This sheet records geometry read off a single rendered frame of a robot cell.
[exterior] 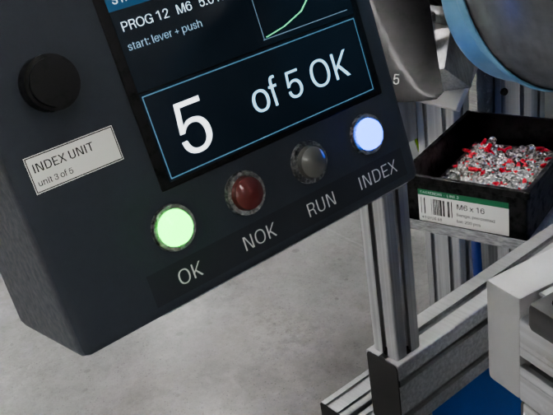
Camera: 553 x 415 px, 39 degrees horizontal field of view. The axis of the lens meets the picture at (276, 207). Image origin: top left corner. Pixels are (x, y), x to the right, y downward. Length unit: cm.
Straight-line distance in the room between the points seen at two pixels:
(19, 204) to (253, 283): 207
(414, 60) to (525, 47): 70
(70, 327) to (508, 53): 27
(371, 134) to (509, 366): 21
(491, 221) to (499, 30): 56
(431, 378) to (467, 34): 39
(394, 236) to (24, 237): 33
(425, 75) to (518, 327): 61
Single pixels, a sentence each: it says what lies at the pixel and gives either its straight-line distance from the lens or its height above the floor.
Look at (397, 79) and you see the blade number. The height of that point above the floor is 95.
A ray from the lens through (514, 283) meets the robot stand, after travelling 58.
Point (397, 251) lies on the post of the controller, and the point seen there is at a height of 97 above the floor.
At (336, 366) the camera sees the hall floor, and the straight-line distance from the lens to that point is 209.
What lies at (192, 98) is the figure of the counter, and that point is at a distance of 45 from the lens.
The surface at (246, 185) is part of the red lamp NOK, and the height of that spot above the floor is 112.
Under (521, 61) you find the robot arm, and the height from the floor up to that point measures 117.
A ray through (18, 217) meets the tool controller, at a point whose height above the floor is 115.
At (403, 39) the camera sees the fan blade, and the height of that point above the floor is 99.
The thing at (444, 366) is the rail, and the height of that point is 82.
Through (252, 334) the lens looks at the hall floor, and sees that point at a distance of 225.
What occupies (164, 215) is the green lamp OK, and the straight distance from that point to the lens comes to 43.
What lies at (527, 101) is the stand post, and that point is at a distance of 164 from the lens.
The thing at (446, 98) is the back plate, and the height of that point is 85.
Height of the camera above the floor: 132
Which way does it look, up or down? 27 degrees down
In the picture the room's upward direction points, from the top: 9 degrees counter-clockwise
